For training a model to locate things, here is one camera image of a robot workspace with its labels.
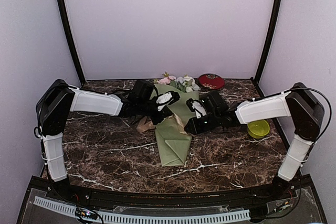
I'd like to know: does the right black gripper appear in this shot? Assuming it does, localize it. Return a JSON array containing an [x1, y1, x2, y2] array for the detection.
[[184, 111, 221, 135]]

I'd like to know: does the tan ribbon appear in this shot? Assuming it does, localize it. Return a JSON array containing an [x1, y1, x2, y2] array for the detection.
[[136, 113, 187, 135]]

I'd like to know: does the green and pink wrapping paper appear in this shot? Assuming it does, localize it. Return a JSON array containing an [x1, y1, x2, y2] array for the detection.
[[155, 84, 199, 167]]

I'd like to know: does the pink rose fake flower stem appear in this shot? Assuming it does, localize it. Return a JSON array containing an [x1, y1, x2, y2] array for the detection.
[[154, 71, 177, 85]]

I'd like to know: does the white fake flower stem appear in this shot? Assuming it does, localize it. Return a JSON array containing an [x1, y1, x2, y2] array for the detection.
[[176, 75, 200, 93]]

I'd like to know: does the lime green plastic bowl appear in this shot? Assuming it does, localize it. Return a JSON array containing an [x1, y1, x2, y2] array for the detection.
[[247, 120, 270, 139]]

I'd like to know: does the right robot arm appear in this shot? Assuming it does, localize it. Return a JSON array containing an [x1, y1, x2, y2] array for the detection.
[[184, 82, 331, 200]]

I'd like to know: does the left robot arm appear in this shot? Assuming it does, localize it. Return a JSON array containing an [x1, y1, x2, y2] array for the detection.
[[34, 79, 180, 201]]

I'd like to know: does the red floral plate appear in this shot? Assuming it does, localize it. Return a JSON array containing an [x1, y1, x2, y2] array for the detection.
[[197, 73, 225, 90]]

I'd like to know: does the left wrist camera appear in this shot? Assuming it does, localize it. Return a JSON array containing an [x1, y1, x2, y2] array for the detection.
[[156, 91, 180, 112]]

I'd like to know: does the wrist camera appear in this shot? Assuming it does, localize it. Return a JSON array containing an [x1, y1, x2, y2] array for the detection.
[[156, 91, 180, 112], [186, 98, 207, 119]]

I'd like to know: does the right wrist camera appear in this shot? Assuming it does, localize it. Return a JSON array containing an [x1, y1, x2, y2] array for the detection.
[[186, 98, 207, 119]]

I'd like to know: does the black front table rail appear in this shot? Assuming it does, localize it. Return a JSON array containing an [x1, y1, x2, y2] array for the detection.
[[60, 185, 272, 209]]

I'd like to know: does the white slotted cable duct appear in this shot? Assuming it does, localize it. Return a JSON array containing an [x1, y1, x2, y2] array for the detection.
[[33, 196, 250, 223]]

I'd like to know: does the left black frame post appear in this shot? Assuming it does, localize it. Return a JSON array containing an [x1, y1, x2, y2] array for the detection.
[[57, 0, 86, 84]]

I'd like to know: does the black frame post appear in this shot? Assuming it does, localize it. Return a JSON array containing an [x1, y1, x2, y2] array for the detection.
[[57, 0, 86, 84], [254, 0, 281, 86]]

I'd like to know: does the right black frame post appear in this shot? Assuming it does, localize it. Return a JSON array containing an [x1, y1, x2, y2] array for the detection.
[[254, 0, 281, 86]]

